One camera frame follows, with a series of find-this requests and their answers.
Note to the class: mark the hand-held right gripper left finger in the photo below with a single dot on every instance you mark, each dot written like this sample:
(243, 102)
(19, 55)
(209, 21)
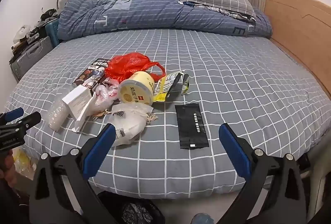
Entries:
(99, 146)

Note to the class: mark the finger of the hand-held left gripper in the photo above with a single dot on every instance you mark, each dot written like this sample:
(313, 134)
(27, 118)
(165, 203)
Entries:
(28, 120)
(14, 113)

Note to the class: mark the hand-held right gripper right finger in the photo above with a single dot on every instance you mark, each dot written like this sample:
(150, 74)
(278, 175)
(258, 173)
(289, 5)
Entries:
(234, 151)

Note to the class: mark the clear plastic bag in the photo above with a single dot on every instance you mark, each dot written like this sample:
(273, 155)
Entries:
(103, 97)

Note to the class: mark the black trash bag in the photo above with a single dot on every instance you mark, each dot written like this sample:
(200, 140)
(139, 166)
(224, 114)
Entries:
(134, 211)

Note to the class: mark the yellow snack packet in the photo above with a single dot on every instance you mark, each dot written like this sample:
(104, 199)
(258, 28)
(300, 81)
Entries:
(161, 89)

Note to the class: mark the red plastic bag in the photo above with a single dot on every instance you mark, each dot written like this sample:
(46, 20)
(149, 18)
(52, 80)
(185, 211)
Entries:
(126, 63)

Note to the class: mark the person's left hand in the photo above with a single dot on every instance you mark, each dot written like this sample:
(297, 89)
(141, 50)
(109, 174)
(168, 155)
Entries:
(7, 167)

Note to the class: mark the yellow plastic bag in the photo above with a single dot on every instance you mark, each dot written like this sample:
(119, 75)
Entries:
(23, 162)

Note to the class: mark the white bubble wrap pouch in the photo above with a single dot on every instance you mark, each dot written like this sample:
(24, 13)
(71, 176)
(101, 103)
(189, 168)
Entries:
(58, 115)

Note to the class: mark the white cardboard box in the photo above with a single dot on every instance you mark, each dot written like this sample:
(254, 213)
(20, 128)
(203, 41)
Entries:
(77, 101)

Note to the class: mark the black foil wrapper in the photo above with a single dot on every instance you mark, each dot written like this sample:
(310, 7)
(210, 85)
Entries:
(190, 125)

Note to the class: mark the grey suitcase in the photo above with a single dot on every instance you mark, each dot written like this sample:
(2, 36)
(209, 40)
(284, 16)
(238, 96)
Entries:
(33, 54)

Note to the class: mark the grey checked bed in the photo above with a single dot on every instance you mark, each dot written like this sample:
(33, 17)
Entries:
(232, 84)

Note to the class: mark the yellow round noodle tub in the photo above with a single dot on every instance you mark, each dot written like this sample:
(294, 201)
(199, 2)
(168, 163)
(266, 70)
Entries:
(137, 87)

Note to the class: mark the dark printed snack packet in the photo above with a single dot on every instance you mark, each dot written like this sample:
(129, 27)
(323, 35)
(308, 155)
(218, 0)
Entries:
(90, 73)

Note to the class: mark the stack of black items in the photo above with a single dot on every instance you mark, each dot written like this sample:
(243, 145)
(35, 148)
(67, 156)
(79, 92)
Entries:
(36, 31)

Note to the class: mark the teal suitcase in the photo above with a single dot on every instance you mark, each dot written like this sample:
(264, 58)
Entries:
(53, 31)

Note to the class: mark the wooden headboard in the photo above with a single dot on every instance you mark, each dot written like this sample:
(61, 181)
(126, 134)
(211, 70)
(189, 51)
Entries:
(297, 27)

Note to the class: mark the printed cloth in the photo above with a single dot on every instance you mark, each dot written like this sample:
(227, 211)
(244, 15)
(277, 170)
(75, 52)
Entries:
(232, 11)

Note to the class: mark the blue striped quilt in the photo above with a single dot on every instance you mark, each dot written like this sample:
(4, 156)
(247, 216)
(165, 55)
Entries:
(155, 12)

